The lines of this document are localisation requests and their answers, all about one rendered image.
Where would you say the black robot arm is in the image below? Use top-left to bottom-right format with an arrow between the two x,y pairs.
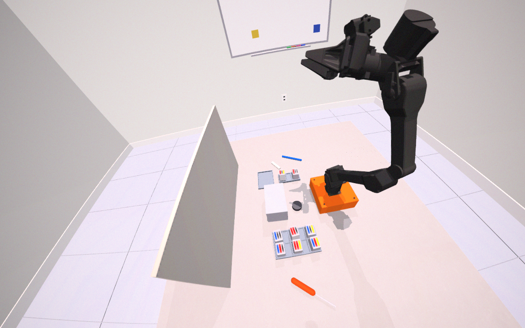
324,9 -> 439,196

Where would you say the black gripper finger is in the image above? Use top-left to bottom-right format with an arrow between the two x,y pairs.
301,59 -> 327,78
305,36 -> 350,73

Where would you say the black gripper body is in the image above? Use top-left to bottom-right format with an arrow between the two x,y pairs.
323,32 -> 380,80

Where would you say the orange-handled screwdriver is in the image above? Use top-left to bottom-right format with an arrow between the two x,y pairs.
291,277 -> 336,307

